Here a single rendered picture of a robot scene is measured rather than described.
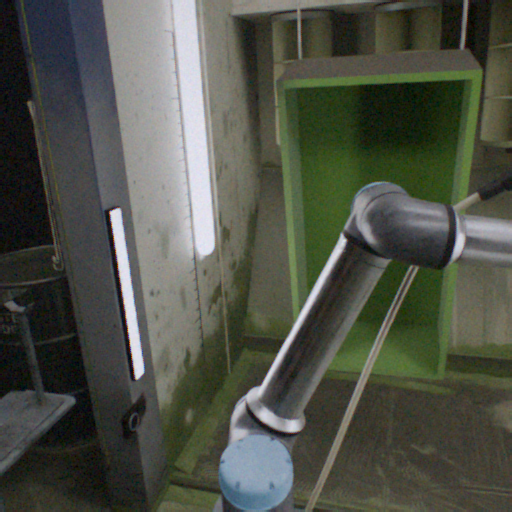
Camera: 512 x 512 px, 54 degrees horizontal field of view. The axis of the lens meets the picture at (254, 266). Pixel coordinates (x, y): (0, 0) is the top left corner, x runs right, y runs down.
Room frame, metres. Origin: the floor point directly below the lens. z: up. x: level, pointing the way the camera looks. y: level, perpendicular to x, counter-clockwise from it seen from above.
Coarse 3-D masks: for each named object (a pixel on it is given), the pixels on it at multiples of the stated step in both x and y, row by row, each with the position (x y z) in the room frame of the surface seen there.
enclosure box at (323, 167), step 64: (320, 64) 1.85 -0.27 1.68; (384, 64) 1.73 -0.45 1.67; (448, 64) 1.63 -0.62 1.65; (320, 128) 2.03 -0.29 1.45; (384, 128) 1.97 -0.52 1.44; (448, 128) 1.91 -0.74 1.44; (320, 192) 2.09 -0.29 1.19; (448, 192) 1.95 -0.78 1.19; (320, 256) 2.15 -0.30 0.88; (384, 320) 2.14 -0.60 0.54; (448, 320) 1.69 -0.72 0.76
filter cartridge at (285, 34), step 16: (272, 16) 3.00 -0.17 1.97; (288, 16) 2.91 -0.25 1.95; (304, 16) 2.88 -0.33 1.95; (320, 16) 2.90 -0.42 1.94; (288, 32) 2.92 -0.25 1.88; (304, 32) 2.90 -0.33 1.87; (320, 32) 2.91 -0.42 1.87; (288, 48) 2.93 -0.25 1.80; (304, 48) 2.91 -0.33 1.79; (320, 48) 2.92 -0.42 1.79; (288, 64) 2.94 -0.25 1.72
